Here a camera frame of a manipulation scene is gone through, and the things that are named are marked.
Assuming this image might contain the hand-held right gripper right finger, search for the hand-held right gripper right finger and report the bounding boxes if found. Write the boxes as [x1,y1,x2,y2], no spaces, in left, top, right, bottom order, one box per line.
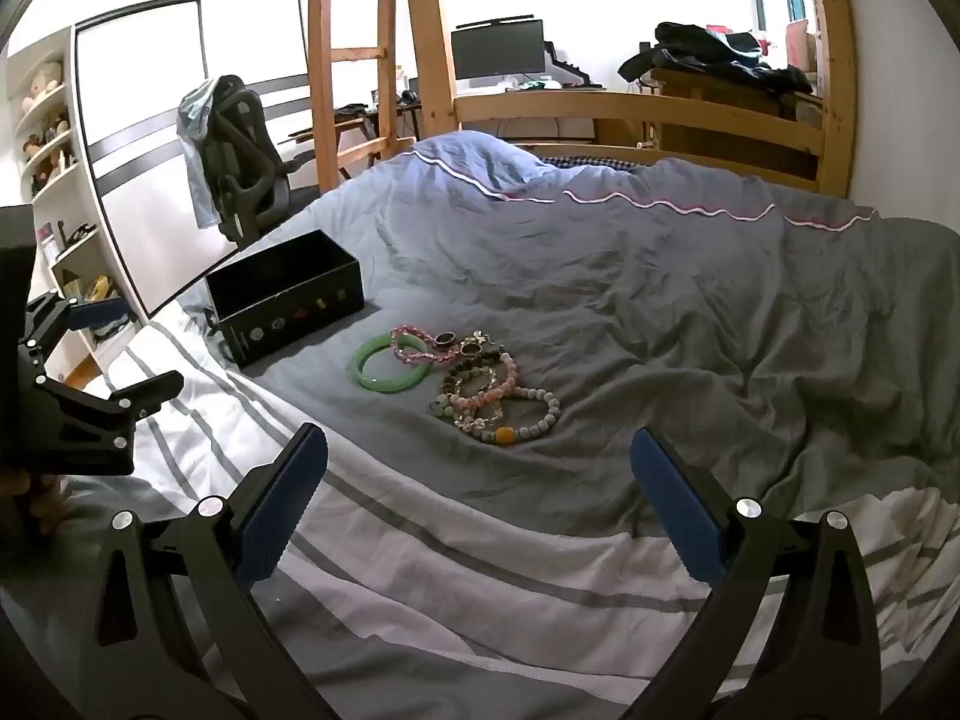
[622,426,887,720]

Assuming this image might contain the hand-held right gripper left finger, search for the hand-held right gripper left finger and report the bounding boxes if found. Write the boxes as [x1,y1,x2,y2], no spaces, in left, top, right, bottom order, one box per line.
[90,422,344,720]

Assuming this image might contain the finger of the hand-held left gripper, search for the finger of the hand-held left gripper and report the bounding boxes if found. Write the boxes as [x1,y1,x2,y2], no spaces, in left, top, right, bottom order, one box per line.
[22,292,138,370]
[22,369,186,476]

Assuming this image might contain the green jade bangle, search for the green jade bangle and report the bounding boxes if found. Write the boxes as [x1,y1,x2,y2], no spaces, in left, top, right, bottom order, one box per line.
[354,334,435,392]

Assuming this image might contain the grey bracelet with amber bead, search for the grey bracelet with amber bead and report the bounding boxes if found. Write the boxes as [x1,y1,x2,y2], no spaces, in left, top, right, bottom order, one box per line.
[460,387,563,446]

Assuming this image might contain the gold and clear bead bracelet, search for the gold and clear bead bracelet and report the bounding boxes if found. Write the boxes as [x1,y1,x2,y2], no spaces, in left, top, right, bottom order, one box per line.
[428,389,506,433]

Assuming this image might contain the black rectangular box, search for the black rectangular box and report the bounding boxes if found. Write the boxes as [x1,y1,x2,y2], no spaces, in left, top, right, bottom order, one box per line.
[205,230,367,371]

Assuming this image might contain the pink bead bracelet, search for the pink bead bracelet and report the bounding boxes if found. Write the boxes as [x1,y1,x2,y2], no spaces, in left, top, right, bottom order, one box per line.
[449,358,521,413]

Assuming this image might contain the pink crystal bracelet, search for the pink crystal bracelet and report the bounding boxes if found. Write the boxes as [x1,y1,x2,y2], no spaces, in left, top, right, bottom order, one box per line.
[388,323,446,371]

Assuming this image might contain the dark green bead bracelet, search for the dark green bead bracelet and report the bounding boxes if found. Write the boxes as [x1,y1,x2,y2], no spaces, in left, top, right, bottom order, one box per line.
[438,348,506,392]

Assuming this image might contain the person's left hand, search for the person's left hand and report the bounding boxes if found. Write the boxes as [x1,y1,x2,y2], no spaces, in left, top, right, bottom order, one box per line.
[0,471,72,538]

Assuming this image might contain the white bookshelf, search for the white bookshelf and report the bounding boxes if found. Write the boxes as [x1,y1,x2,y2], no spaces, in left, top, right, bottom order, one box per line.
[3,25,145,392]

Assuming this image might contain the light blue shirt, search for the light blue shirt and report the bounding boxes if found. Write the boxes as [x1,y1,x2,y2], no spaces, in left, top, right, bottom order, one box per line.
[177,82,227,230]

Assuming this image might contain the white plush toy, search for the white plush toy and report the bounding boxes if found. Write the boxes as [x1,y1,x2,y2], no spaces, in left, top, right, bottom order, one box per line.
[21,62,65,115]

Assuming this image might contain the white striped bed sheet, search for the white striped bed sheet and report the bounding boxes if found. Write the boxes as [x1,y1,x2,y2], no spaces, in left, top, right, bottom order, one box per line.
[0,306,960,720]

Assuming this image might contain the black office chair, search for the black office chair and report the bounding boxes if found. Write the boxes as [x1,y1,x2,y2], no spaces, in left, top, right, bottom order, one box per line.
[201,75,317,245]

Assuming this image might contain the white sliding wardrobe doors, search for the white sliding wardrobe doors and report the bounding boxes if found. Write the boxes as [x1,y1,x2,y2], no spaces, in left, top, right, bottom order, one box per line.
[73,0,325,317]

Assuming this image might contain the grey duvet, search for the grey duvet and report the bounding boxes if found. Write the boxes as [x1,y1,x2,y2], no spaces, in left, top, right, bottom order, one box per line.
[146,130,960,541]

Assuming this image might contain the dark desk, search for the dark desk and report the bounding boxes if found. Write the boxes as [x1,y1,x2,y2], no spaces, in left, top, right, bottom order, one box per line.
[285,99,422,167]

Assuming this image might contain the wooden ladder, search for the wooden ladder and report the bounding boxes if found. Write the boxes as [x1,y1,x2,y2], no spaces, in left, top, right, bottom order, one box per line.
[306,0,400,193]

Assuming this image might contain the checkered cloth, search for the checkered cloth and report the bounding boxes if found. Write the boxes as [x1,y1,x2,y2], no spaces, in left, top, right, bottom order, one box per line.
[538,155,662,174]

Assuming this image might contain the pile of dark clothes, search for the pile of dark clothes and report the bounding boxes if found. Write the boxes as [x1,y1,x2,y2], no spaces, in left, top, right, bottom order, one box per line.
[618,20,815,98]

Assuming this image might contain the black computer monitor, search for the black computer monitor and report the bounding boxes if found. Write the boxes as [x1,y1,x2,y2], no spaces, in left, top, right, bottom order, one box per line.
[450,19,545,82]

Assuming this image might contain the wooden bed frame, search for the wooden bed frame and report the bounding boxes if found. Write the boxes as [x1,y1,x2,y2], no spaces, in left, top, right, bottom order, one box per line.
[397,0,858,200]

